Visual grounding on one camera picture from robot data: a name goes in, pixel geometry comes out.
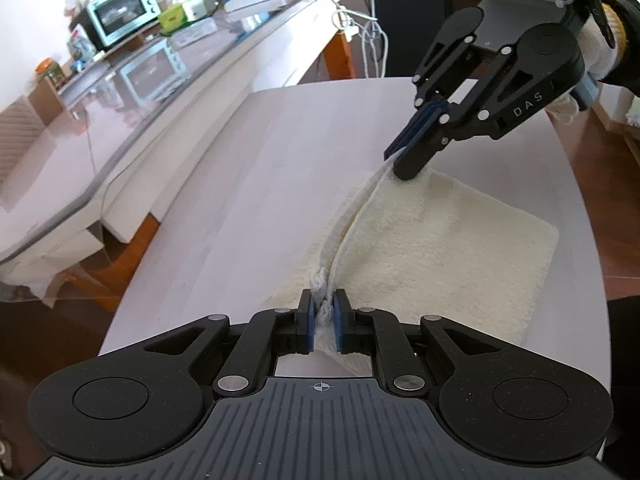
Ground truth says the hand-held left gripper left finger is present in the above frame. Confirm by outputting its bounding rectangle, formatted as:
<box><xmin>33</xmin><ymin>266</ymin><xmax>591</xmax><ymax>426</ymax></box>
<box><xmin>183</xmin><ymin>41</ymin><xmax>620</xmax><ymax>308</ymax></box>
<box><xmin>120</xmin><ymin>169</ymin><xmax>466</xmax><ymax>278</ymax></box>
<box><xmin>144</xmin><ymin>289</ymin><xmax>319</xmax><ymax>398</ymax></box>

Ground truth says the flat white box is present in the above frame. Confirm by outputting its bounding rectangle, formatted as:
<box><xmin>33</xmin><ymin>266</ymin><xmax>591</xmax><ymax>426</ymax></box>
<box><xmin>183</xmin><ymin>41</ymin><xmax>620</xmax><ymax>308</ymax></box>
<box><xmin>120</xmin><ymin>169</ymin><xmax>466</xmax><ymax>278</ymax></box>
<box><xmin>222</xmin><ymin>0</ymin><xmax>287</xmax><ymax>14</ymax></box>

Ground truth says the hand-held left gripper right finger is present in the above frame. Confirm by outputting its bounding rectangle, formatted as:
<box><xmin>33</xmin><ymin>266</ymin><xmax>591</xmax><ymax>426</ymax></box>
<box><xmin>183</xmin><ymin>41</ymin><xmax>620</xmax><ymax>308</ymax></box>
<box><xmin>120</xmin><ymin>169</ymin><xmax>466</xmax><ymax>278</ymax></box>
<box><xmin>332</xmin><ymin>288</ymin><xmax>501</xmax><ymax>396</ymax></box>

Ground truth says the person's right forearm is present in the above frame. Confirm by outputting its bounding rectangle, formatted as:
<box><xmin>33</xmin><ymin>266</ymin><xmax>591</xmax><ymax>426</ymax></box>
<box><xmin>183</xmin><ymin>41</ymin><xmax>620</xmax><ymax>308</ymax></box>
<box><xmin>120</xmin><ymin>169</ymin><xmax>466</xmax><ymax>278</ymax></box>
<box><xmin>585</xmin><ymin>0</ymin><xmax>640</xmax><ymax>98</ymax></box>

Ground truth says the brown cardboard box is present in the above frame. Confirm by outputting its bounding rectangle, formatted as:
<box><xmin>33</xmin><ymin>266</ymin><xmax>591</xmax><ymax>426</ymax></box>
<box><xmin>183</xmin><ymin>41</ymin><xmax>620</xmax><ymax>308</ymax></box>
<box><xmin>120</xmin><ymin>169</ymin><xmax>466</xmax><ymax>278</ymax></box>
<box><xmin>27</xmin><ymin>80</ymin><xmax>66</xmax><ymax>121</ymax></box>

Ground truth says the person's right hand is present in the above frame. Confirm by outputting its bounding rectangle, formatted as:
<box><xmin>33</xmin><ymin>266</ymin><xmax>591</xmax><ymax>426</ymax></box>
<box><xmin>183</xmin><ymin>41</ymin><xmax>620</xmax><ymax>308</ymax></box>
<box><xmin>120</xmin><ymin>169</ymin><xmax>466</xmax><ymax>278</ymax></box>
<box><xmin>547</xmin><ymin>5</ymin><xmax>628</xmax><ymax>125</ymax></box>

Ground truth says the green tissue box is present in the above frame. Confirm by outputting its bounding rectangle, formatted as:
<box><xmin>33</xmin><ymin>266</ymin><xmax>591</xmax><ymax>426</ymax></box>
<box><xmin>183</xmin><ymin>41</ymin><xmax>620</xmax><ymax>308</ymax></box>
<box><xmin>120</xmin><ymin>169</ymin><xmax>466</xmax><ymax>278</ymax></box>
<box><xmin>159</xmin><ymin>2</ymin><xmax>190</xmax><ymax>30</ymax></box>

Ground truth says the beige woven chair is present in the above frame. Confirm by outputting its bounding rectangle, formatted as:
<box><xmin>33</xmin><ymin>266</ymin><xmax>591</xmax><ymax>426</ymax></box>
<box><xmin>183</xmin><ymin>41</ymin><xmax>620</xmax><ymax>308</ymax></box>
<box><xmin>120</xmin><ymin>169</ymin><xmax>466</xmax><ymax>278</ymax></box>
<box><xmin>0</xmin><ymin>92</ymin><xmax>48</xmax><ymax>191</ymax></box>

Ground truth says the black computer case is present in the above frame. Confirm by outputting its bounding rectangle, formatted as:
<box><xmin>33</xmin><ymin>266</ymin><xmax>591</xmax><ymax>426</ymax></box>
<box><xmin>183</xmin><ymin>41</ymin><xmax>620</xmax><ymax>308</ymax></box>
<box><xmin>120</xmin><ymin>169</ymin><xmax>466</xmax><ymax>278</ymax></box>
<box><xmin>372</xmin><ymin>0</ymin><xmax>453</xmax><ymax>78</ymax></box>

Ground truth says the white cable bundle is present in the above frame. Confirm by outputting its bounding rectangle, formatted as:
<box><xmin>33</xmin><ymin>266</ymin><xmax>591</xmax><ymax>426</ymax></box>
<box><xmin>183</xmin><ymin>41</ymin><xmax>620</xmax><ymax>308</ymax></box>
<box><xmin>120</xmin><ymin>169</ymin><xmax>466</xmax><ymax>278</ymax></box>
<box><xmin>330</xmin><ymin>5</ymin><xmax>390</xmax><ymax>79</ymax></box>

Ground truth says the cream terry towel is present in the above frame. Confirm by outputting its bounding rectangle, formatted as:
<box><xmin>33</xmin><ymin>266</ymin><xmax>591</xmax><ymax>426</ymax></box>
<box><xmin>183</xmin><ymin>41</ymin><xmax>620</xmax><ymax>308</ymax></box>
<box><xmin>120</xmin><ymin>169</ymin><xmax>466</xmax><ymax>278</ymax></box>
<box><xmin>260</xmin><ymin>162</ymin><xmax>560</xmax><ymax>378</ymax></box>

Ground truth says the black office chair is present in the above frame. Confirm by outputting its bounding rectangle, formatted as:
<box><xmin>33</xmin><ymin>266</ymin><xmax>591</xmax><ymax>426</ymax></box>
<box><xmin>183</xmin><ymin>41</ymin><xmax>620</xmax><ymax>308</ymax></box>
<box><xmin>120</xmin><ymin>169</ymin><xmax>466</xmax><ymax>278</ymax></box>
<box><xmin>604</xmin><ymin>296</ymin><xmax>640</xmax><ymax>476</ymax></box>

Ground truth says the teal toaster oven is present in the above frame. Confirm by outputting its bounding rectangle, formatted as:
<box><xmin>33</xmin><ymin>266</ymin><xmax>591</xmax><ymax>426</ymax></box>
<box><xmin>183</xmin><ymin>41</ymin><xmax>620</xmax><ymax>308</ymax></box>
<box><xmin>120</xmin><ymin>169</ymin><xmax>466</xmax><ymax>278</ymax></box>
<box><xmin>82</xmin><ymin>0</ymin><xmax>162</xmax><ymax>52</ymax></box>

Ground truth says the jar with orange lid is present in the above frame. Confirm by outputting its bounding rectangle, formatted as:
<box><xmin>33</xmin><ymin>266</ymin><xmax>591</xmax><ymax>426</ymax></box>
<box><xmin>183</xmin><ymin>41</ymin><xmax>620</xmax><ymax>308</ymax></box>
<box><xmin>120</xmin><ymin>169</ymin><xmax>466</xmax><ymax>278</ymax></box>
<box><xmin>35</xmin><ymin>57</ymin><xmax>67</xmax><ymax>89</ymax></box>

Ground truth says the glass-topped white table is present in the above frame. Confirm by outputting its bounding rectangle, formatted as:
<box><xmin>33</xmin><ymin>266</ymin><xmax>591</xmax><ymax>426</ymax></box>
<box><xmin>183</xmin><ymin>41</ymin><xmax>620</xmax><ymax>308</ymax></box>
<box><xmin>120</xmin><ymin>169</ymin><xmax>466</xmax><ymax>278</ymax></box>
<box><xmin>0</xmin><ymin>0</ymin><xmax>351</xmax><ymax>311</ymax></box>

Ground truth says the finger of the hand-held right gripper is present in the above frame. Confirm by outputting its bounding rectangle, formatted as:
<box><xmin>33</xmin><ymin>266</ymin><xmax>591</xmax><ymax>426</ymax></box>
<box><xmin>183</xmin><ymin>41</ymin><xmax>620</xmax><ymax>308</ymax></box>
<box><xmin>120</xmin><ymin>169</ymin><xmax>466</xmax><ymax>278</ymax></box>
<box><xmin>384</xmin><ymin>6</ymin><xmax>485</xmax><ymax>157</ymax></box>
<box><xmin>394</xmin><ymin>42</ymin><xmax>557</xmax><ymax>181</ymax></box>

